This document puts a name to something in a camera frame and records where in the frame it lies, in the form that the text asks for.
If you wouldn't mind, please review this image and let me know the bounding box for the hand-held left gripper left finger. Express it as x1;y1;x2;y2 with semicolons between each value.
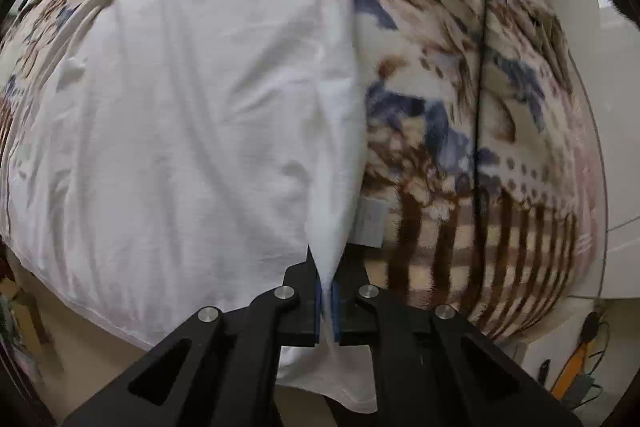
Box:
62;246;322;427

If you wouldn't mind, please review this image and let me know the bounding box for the thin black cable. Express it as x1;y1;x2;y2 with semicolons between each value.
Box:
469;0;493;308

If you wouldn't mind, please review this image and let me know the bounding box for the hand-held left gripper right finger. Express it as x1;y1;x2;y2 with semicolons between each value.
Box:
325;251;585;427

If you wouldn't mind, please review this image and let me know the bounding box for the wooden furniture frame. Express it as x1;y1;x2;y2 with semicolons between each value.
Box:
0;276;52;348

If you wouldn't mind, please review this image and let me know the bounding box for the white t-shirt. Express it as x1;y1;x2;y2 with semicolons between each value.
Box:
0;0;382;414

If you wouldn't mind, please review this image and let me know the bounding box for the floral patterned fleece blanket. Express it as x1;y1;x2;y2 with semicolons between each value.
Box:
0;0;609;344

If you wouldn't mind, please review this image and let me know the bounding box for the orange handled tool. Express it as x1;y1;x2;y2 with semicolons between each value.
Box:
549;311;603;404

